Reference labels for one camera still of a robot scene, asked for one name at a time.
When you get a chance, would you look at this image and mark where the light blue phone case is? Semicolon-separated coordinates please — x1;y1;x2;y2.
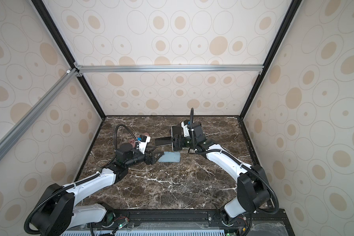
158;151;181;163

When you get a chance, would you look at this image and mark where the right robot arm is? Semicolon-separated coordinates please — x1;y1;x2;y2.
171;120;279;219

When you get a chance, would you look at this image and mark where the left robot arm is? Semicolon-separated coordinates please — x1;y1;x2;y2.
24;143;164;236

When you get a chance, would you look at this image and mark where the silver phone dark screen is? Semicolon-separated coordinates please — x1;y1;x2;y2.
154;137;172;147

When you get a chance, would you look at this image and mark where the pink phone case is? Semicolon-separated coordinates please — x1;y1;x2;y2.
128;133;150;148

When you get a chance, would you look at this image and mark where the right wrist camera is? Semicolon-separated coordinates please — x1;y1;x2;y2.
181;120;190;137

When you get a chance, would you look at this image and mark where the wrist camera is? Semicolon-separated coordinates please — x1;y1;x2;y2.
137;135;150;154
181;120;190;137

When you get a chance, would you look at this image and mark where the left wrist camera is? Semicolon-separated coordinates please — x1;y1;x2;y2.
137;135;150;154

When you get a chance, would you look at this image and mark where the horizontal aluminium rail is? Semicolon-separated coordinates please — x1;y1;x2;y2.
77;64;264;73

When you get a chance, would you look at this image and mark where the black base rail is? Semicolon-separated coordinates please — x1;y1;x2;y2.
63;209;294;236

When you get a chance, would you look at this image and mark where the diagonal aluminium rail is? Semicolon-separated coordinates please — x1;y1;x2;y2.
0;68;77;161

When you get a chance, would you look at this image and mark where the black corner frame post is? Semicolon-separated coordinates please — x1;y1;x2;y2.
31;0;106;120

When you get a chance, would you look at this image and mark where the right black corner post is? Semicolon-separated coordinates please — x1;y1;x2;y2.
240;0;302;121

